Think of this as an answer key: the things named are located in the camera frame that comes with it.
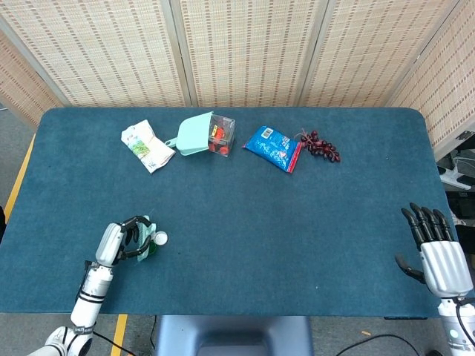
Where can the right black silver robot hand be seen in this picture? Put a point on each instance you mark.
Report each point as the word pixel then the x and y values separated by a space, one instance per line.
pixel 445 267

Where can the clear box with red items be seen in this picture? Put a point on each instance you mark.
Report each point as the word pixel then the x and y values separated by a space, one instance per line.
pixel 224 135

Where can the blue snack bag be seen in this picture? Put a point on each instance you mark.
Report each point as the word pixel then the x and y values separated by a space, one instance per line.
pixel 272 148

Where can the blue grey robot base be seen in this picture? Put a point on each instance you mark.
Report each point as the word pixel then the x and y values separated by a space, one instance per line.
pixel 234 335

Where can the mint green dustpan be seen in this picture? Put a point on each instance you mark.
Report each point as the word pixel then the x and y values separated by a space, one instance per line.
pixel 192 134

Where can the bamboo folding screen panel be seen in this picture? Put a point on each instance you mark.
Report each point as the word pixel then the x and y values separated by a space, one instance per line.
pixel 445 81
pixel 371 52
pixel 18 85
pixel 248 52
pixel 100 52

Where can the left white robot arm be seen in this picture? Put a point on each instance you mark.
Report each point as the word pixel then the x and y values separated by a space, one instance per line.
pixel 91 293

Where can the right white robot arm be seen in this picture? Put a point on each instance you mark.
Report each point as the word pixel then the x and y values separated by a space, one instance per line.
pixel 458 330

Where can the white green printed packet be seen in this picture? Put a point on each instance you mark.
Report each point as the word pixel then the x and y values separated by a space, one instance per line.
pixel 146 146

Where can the dark red grape bunch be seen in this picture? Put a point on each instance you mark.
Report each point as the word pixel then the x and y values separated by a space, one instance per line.
pixel 321 146

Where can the black equipment box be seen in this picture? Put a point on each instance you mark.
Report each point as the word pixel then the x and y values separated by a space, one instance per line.
pixel 462 204

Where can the white bottle cap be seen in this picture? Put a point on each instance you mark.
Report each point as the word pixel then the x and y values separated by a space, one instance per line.
pixel 161 238

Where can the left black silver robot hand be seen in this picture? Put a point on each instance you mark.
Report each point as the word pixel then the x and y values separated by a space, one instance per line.
pixel 109 243

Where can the teal felt table mat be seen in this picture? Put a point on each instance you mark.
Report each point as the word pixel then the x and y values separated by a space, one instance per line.
pixel 241 207

